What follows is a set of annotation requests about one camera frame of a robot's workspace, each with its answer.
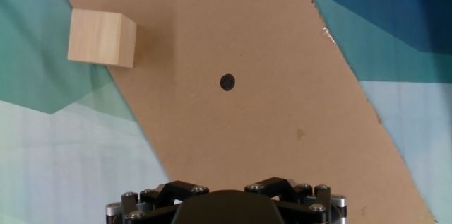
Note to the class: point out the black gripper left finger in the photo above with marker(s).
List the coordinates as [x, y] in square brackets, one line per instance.
[155, 201]

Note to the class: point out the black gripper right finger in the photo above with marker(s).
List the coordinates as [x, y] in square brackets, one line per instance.
[300, 199]

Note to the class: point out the light wooden cube block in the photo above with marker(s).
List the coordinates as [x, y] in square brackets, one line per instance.
[100, 38]

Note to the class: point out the blue green white cloth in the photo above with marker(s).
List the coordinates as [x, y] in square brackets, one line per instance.
[53, 146]

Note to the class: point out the black round dot mark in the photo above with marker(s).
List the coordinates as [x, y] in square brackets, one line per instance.
[227, 82]

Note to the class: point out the brown cardboard sheet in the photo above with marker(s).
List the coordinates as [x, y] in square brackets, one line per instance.
[265, 40]

